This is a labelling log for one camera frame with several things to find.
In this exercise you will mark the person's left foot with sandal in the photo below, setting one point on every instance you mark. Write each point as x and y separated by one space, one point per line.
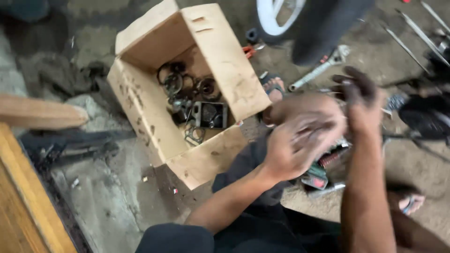
273 88

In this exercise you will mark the person's right fingers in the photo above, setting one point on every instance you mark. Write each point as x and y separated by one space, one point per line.
353 81

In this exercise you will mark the black rubber rings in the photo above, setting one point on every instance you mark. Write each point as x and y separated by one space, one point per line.
172 79

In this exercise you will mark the wooden frame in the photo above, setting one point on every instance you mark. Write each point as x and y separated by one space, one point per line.
24 203

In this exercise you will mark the silver adjustable wrench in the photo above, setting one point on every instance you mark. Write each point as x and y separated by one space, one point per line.
316 72

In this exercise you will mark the flat metal gasket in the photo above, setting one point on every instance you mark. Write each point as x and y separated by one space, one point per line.
194 135

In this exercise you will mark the green packet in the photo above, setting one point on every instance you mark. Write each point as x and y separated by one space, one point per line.
316 177

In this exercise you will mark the black socket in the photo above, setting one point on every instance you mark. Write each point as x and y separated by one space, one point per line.
252 36

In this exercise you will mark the person's left hand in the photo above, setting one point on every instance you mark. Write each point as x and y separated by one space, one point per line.
286 154

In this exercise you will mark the grey metal engine block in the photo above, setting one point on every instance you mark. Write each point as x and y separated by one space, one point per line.
211 115

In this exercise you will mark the black metal bar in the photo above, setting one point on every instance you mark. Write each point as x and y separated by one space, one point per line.
77 138

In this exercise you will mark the wooden plank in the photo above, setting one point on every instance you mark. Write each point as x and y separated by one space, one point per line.
38 110

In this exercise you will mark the white rimmed motorcycle wheel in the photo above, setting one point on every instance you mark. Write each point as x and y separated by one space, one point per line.
327 28

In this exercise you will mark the dark greasy cloth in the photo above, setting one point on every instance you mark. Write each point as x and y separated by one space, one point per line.
59 77

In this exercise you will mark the open cardboard box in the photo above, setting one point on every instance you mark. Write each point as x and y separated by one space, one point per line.
225 66

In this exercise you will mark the person's left fingers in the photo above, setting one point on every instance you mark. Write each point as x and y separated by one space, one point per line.
316 131

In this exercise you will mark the long metal rod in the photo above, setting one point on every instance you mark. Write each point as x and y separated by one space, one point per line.
436 15
423 37
404 47

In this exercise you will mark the person's right foot with sandal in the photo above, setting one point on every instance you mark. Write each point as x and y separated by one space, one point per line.
411 203

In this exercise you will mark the round metal bearing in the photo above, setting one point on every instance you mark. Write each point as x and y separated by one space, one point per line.
208 88

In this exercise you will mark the person's foot with sandal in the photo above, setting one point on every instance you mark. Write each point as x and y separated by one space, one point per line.
273 88
411 203

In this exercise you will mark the person's right hand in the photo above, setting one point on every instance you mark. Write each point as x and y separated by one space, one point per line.
362 105

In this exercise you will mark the black motorcycle part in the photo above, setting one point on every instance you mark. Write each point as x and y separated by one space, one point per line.
427 117

